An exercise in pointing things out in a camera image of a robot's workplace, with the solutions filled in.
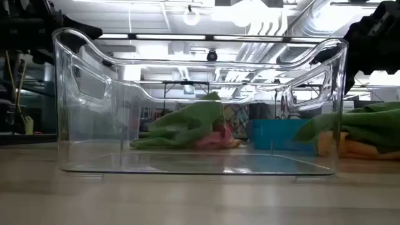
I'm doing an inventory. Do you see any colourful patterned panel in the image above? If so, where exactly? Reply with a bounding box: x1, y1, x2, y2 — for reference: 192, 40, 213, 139
223, 104, 251, 139

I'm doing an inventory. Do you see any black overhead camera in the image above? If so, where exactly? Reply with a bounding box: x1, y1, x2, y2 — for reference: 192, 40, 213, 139
206, 49, 219, 63

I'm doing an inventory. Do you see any green microfiber towel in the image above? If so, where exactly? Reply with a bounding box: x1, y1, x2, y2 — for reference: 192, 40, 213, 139
130, 91, 226, 150
293, 101, 400, 154

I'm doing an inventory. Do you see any round ceiling lamp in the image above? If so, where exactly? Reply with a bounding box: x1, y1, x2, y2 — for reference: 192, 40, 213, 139
182, 5, 201, 27

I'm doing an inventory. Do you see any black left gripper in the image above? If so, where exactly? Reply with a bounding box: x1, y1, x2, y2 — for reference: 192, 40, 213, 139
18, 0, 104, 65

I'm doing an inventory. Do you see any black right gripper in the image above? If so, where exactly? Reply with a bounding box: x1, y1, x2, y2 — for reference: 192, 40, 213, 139
311, 0, 400, 95

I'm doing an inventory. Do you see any clear plastic bin with handles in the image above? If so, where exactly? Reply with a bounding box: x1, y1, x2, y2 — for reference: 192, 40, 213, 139
52, 27, 349, 176

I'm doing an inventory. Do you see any teal plastic bin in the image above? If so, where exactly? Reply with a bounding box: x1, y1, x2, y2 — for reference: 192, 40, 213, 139
249, 118, 316, 153

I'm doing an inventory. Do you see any yellow-green dustpan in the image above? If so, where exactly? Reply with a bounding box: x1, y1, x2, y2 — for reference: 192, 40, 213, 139
24, 116, 35, 136

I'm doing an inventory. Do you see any wooden broom handle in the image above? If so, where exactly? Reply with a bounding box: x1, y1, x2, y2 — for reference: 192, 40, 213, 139
5, 49, 27, 124

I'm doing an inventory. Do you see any black folding table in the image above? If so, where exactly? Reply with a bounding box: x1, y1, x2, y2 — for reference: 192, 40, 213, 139
161, 80, 211, 117

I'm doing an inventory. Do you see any pink microfiber towel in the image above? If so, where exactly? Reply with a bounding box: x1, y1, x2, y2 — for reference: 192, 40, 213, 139
193, 124, 235, 150

